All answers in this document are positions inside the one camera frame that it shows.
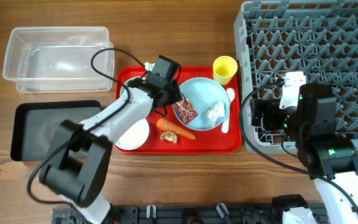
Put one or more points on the brown food scrap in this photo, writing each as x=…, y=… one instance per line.
x=169, y=136

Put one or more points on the clear plastic bin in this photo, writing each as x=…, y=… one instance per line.
x=59, y=59

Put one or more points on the mint green bowl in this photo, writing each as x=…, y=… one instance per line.
x=123, y=90

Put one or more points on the light blue plate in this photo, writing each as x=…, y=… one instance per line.
x=203, y=94

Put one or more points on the yellow plastic cup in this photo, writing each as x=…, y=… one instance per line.
x=224, y=68

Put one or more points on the orange carrot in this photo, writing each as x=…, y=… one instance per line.
x=166, y=125

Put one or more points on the white plastic spoon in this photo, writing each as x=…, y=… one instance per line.
x=231, y=95

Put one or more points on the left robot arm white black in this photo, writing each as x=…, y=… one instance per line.
x=76, y=165

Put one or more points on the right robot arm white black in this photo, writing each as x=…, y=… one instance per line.
x=331, y=161

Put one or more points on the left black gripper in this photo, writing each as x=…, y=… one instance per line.
x=177, y=94

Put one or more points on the white tissue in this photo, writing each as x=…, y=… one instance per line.
x=216, y=111

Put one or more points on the grey dishwasher rack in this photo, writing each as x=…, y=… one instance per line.
x=318, y=38

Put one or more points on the red snack wrapper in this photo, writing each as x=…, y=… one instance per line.
x=185, y=109

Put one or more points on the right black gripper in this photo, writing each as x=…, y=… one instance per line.
x=258, y=113

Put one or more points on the black tray bin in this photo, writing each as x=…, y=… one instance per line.
x=35, y=125

